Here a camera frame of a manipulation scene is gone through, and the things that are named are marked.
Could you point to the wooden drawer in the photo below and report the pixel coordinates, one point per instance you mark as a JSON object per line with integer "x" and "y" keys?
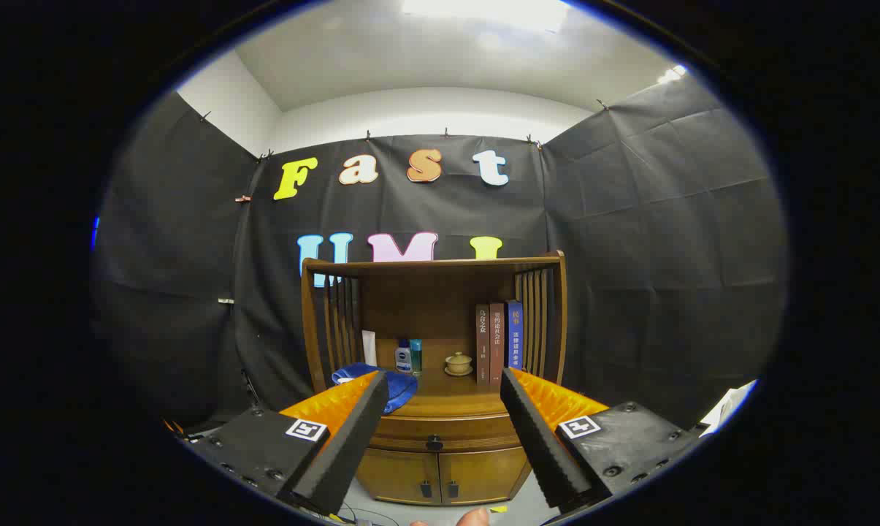
{"x": 469, "y": 432}

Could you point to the brown wooden cabinet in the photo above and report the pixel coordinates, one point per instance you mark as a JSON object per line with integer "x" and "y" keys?
{"x": 425, "y": 299}

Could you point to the reddish brown book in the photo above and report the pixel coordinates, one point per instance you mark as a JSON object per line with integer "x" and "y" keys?
{"x": 497, "y": 343}

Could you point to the white panel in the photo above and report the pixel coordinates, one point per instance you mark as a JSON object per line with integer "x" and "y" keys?
{"x": 728, "y": 405}

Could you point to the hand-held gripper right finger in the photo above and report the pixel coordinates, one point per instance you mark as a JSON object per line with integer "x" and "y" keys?
{"x": 542, "y": 446}

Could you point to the beige lidded tea bowl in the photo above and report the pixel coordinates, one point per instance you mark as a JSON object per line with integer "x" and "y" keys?
{"x": 458, "y": 363}

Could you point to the folded blue towel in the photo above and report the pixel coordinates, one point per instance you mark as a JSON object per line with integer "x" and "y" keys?
{"x": 399, "y": 387}

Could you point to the white bottle with blue cap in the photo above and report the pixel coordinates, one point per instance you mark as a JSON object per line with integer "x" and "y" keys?
{"x": 403, "y": 359}

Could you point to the clear teal bottle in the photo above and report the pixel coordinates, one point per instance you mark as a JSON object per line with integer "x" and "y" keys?
{"x": 416, "y": 358}

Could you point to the dark brown book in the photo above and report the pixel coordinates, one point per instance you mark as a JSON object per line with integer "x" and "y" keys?
{"x": 483, "y": 343}

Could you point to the blue book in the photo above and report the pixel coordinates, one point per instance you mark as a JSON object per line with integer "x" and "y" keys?
{"x": 515, "y": 336}

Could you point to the wooden cabinet door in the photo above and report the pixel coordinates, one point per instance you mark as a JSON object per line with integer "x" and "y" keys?
{"x": 483, "y": 475}
{"x": 399, "y": 475}

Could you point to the wooden countertop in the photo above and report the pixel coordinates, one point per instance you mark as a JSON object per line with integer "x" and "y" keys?
{"x": 447, "y": 394}

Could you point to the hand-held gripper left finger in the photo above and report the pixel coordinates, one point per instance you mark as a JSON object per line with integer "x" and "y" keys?
{"x": 352, "y": 446}

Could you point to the white tube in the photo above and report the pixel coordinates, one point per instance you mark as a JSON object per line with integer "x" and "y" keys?
{"x": 369, "y": 349}

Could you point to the black drawer knob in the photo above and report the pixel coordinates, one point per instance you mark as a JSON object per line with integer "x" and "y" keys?
{"x": 434, "y": 443}

